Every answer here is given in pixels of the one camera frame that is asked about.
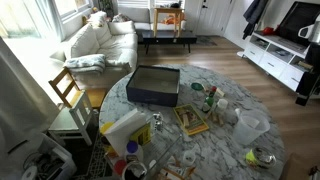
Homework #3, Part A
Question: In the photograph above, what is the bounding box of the red round lid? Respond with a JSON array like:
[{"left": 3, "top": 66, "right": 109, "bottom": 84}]
[{"left": 114, "top": 160, "right": 127, "bottom": 175}]

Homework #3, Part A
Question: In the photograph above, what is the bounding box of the black coffee table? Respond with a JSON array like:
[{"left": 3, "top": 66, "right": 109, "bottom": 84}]
[{"left": 142, "top": 30, "right": 197, "bottom": 52}]

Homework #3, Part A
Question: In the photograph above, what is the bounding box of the hanging dark jacket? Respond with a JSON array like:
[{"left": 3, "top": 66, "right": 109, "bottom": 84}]
[{"left": 242, "top": 0, "right": 268, "bottom": 40}]

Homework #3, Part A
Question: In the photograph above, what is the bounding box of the yellow box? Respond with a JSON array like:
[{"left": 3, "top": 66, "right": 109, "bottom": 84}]
[{"left": 130, "top": 123, "right": 151, "bottom": 146}]

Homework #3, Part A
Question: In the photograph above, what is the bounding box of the dark blue cardboard box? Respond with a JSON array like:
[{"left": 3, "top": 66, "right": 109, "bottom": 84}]
[{"left": 126, "top": 65, "right": 180, "bottom": 107}]

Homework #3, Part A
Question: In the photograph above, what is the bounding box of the clear wire dish rack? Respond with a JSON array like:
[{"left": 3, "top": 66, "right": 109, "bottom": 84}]
[{"left": 102, "top": 117, "right": 180, "bottom": 180}]

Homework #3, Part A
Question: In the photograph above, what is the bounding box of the metal bowl green rim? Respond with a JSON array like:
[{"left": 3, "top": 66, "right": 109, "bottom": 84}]
[{"left": 245, "top": 147, "right": 276, "bottom": 169}]

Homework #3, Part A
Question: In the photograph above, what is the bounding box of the white small chair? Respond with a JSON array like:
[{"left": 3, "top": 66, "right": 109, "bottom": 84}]
[{"left": 48, "top": 90, "right": 93, "bottom": 146}]

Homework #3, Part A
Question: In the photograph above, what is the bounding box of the black television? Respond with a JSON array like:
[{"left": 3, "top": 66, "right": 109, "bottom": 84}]
[{"left": 276, "top": 1, "right": 320, "bottom": 46}]

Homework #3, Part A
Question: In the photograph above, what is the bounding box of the green round lid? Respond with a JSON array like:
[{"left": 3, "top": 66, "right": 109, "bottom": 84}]
[{"left": 191, "top": 82, "right": 204, "bottom": 91}]

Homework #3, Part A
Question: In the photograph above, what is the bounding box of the grey folded blanket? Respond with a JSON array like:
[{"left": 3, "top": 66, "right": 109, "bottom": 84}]
[{"left": 64, "top": 54, "right": 106, "bottom": 74}]

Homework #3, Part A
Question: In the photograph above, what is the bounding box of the white pill bottle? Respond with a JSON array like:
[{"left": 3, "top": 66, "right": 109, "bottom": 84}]
[{"left": 215, "top": 98, "right": 228, "bottom": 113}]

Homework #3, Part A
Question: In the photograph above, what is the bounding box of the wooden block pile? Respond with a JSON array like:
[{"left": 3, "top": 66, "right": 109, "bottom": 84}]
[{"left": 210, "top": 111, "right": 224, "bottom": 126}]

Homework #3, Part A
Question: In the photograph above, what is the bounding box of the yellow picture book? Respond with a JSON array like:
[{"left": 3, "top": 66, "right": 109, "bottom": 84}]
[{"left": 173, "top": 104, "right": 209, "bottom": 136}]

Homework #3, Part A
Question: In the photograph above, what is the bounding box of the wooden chair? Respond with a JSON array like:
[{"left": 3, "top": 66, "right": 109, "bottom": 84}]
[{"left": 48, "top": 68, "right": 106, "bottom": 109}]

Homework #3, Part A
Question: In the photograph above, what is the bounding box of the clear plastic cup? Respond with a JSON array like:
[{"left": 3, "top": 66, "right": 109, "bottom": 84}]
[{"left": 233, "top": 108, "right": 270, "bottom": 145}]

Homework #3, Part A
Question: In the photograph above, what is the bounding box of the white tv console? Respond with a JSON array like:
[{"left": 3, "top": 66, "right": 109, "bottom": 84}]
[{"left": 242, "top": 31, "right": 307, "bottom": 91}]

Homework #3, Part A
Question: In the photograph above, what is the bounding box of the white sectional sofa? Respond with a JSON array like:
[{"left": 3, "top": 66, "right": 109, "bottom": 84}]
[{"left": 49, "top": 6, "right": 188, "bottom": 88}]

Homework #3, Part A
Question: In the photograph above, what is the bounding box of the white mug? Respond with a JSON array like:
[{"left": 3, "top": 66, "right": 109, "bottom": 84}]
[{"left": 121, "top": 161, "right": 148, "bottom": 180}]

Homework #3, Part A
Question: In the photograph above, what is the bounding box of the white bottle blue cap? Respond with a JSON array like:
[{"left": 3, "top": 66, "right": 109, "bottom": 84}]
[{"left": 125, "top": 141, "right": 143, "bottom": 162}]

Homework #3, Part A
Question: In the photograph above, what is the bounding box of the wooden side table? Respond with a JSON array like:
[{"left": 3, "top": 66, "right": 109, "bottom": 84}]
[{"left": 153, "top": 7, "right": 184, "bottom": 36}]

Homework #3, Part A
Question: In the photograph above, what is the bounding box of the green glass bottle red cap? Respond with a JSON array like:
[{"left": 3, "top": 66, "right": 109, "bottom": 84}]
[{"left": 202, "top": 86, "right": 217, "bottom": 113}]

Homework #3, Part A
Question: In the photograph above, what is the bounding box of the white storage bin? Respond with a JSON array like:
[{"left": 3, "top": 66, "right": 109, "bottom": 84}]
[{"left": 0, "top": 133, "right": 77, "bottom": 180}]

